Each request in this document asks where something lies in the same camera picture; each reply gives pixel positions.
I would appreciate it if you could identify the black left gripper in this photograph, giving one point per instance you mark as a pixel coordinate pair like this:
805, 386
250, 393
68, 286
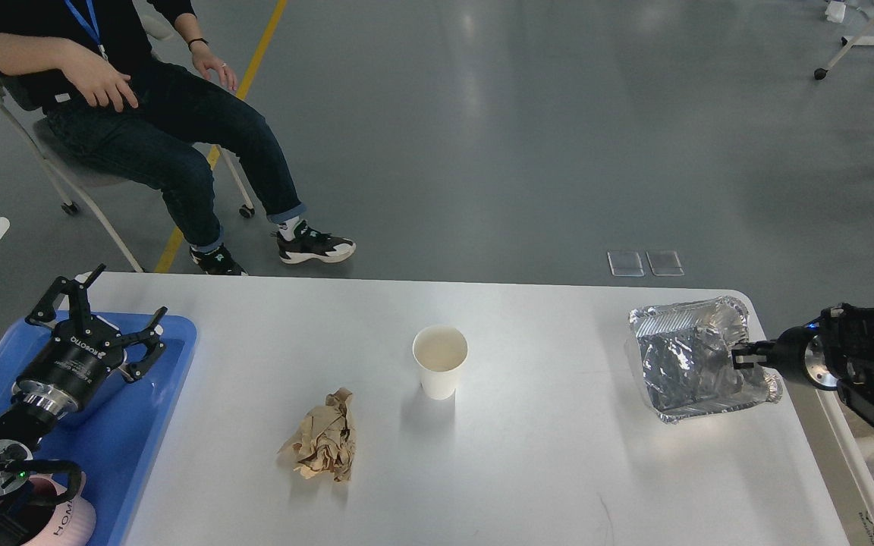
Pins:
73, 362

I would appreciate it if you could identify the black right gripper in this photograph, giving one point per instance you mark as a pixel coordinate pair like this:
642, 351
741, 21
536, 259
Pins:
798, 352

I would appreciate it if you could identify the aluminium foil tray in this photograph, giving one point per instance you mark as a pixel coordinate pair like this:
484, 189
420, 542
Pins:
685, 367

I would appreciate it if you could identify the pink ribbed mug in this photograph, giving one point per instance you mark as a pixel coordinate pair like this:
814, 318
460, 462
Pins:
70, 523

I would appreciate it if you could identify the white paper cup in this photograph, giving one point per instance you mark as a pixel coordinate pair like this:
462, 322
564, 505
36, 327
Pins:
440, 352

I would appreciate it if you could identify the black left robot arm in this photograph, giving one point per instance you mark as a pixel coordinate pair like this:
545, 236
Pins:
23, 426

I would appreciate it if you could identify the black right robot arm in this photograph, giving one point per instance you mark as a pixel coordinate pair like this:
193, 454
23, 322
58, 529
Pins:
833, 352

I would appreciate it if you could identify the blue plastic tray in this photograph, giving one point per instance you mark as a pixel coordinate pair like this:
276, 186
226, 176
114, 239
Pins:
116, 439

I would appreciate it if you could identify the clear floor plate right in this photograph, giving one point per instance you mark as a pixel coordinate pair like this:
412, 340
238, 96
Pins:
665, 263

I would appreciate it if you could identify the clear floor plate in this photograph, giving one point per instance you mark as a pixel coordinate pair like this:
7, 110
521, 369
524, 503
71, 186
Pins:
626, 264
665, 263

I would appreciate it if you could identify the white plastic bin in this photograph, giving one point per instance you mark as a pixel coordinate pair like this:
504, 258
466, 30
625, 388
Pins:
842, 445

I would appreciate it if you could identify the clear floor plate left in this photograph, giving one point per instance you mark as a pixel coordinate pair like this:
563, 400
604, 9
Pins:
626, 264

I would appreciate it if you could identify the seated person in jeans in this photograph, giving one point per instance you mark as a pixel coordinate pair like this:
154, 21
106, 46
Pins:
90, 67

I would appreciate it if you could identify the crumpled brown paper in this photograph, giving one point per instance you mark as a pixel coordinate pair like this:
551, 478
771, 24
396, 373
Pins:
324, 441

